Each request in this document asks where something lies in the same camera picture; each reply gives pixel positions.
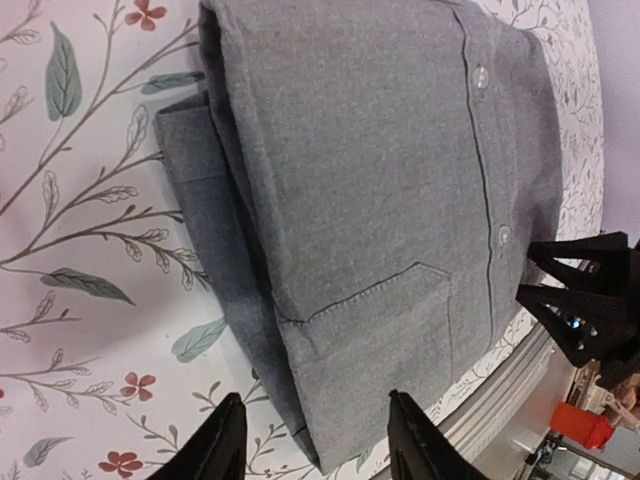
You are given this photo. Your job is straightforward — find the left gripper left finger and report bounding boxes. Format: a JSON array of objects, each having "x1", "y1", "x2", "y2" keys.
[{"x1": 148, "y1": 392, "x2": 248, "y2": 480}]

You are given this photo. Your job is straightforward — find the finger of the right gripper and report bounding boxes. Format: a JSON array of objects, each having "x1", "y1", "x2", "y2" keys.
[
  {"x1": 516, "y1": 285, "x2": 635, "y2": 367},
  {"x1": 528, "y1": 231, "x2": 631, "y2": 288}
]

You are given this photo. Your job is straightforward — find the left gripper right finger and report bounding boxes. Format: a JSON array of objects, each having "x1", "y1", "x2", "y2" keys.
[{"x1": 387, "y1": 390, "x2": 487, "y2": 480}]

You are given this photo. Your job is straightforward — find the grey long sleeve shirt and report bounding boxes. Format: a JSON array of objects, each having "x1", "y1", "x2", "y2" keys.
[{"x1": 156, "y1": 1, "x2": 563, "y2": 473}]

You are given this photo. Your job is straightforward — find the orange object in background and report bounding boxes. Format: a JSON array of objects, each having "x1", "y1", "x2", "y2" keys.
[{"x1": 550, "y1": 402, "x2": 615, "y2": 450}]

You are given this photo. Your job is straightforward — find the floral patterned tablecloth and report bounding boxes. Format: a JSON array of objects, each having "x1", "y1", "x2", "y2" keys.
[{"x1": 0, "y1": 0, "x2": 609, "y2": 480}]

